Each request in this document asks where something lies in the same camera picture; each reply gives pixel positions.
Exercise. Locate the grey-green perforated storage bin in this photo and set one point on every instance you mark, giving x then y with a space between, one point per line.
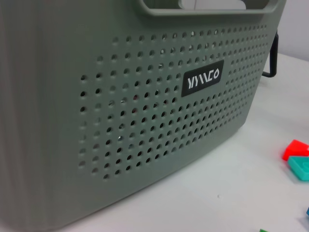
120 120

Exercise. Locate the blue square block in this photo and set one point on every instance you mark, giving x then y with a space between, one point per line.
307 210

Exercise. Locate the teal square block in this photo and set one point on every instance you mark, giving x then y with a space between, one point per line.
300 168

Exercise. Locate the orange-red flat block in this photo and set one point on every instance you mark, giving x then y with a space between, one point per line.
295 148

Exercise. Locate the green plastic block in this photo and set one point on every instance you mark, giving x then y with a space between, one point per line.
265 230

